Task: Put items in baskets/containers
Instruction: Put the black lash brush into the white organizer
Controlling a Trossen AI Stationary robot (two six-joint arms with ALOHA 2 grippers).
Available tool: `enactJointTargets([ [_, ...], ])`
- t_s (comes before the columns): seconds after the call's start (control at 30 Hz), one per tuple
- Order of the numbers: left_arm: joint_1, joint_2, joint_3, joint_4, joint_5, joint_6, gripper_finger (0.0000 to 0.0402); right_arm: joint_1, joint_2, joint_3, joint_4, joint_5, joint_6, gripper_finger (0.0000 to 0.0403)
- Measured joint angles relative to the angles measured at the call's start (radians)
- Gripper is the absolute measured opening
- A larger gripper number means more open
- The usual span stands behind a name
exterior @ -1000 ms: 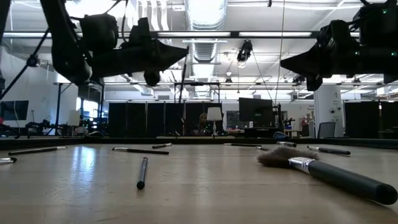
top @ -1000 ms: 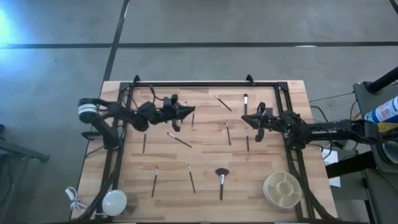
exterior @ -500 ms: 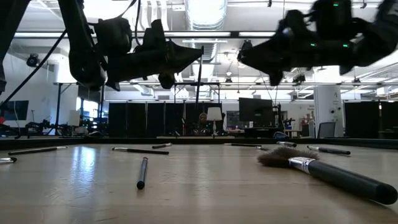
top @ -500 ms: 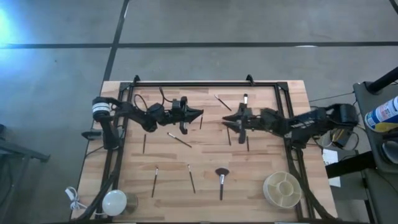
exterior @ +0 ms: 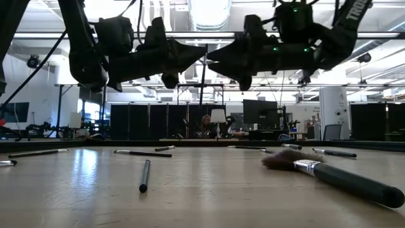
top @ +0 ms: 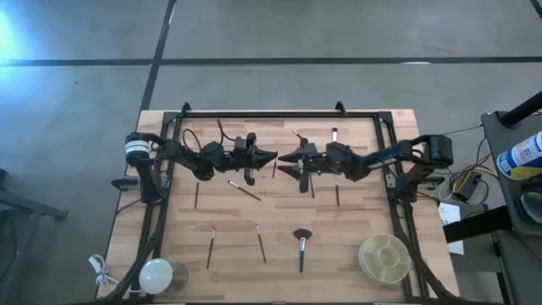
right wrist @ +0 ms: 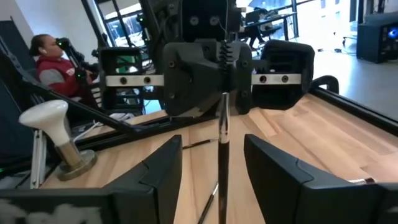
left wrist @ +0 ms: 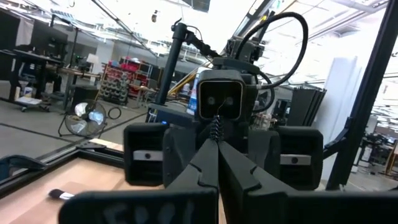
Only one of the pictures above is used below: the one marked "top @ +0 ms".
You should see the large fan makeup brush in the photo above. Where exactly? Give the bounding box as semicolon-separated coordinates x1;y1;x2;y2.
292;228;313;274

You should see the round grey object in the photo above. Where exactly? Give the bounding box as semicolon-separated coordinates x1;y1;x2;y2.
518;190;542;225

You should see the dark metal stand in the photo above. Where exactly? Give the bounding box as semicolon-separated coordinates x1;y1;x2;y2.
0;168;69;305

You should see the white mushroom lamp metal base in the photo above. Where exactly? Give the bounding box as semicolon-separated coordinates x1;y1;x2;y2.
138;257;189;296

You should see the grey utility cart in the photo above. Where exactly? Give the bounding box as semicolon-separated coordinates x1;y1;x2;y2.
480;110;542;305

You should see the black aluminium table frame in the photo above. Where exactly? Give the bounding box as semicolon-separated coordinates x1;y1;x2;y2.
139;108;427;302

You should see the black mounting bracket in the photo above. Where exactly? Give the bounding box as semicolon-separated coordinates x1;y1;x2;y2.
111;175;140;191

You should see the round cream divided organizer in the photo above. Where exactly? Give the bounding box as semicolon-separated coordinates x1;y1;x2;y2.
357;233;412;285

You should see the black cable bundle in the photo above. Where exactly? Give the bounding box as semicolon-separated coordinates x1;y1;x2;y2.
101;202;170;302
395;202;461;302

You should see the black flat bar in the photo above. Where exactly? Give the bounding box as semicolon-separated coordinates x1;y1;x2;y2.
442;206;513;244

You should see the black power adapter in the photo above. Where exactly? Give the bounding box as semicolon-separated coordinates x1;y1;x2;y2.
451;172;484;202

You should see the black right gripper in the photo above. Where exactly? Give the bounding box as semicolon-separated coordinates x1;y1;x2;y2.
278;137;335;194

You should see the white lamp cable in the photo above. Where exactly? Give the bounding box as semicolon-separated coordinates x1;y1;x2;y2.
87;253;143;294

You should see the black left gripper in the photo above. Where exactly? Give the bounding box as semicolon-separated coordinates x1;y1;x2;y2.
223;132;279;186

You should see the black cart handle tube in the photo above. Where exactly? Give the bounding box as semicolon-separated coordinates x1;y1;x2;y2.
499;91;542;128

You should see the white blue spray can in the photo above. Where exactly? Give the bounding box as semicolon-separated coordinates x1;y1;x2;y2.
495;130;542;181

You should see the thin dark arm cable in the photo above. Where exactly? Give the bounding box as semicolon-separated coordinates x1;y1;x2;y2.
182;128;202;153
217;119;236;143

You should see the white paper sheet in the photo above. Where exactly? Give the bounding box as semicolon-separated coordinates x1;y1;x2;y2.
438;202;466;256

